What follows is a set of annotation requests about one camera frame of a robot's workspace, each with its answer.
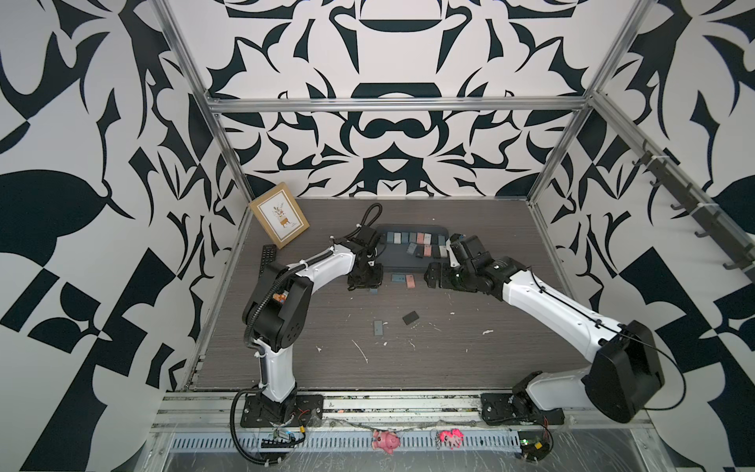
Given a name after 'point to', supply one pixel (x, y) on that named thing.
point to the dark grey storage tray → (393, 256)
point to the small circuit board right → (533, 443)
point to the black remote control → (268, 255)
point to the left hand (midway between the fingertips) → (374, 279)
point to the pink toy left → (386, 440)
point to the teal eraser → (398, 277)
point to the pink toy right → (452, 438)
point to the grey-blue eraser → (411, 249)
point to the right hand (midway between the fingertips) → (436, 272)
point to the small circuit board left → (278, 443)
